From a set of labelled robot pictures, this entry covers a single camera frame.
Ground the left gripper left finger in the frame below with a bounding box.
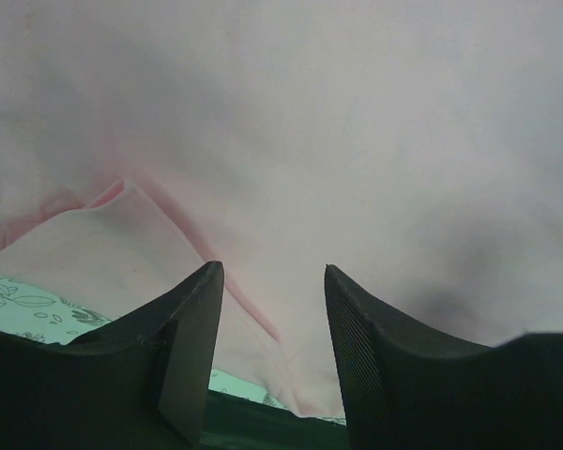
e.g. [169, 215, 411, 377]
[0, 262, 223, 449]

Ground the pink t-shirt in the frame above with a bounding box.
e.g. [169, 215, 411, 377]
[0, 1, 563, 416]

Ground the floral table mat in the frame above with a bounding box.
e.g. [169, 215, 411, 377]
[0, 269, 348, 428]

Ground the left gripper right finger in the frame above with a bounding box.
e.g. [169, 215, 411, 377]
[324, 265, 563, 449]

